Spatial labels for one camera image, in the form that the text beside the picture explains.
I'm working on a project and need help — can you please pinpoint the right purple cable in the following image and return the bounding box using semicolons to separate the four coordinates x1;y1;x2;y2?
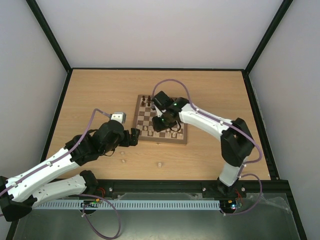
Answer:
152;78;263;217

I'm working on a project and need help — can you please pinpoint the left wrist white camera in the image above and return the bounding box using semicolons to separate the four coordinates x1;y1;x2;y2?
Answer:
110;111;127;124

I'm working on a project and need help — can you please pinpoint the light blue slotted cable duct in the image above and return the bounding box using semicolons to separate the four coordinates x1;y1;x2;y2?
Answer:
36;199;221;211

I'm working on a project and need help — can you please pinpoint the right black frame post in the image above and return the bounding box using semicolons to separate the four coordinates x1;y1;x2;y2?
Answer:
242;0;293;77

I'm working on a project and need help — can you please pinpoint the black aluminium front rail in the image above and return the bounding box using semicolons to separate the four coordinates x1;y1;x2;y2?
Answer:
97;179;292;200

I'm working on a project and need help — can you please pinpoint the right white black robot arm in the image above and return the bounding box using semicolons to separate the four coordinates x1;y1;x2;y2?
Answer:
151;91;254;197

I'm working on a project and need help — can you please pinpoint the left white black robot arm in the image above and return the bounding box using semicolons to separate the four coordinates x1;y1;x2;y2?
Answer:
0;120;140;222

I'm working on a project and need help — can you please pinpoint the purple cable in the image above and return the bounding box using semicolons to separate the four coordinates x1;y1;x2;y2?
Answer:
0;108;122;238
152;78;263;217

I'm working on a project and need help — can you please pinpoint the dark chess pieces row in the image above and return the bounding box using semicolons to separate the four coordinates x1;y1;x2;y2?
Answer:
139;94;153;108

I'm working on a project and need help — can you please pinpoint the black frame post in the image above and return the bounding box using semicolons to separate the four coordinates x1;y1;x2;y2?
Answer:
242;0;293;77
26;0;72;73

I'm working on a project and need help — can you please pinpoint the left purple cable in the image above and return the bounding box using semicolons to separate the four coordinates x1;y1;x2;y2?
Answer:
0;108;122;238

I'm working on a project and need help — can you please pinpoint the wooden folding chessboard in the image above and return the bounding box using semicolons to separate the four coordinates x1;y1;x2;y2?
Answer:
133;95;188;145

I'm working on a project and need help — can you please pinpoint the left black frame post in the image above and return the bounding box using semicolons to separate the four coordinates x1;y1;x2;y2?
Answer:
26;0;72;73

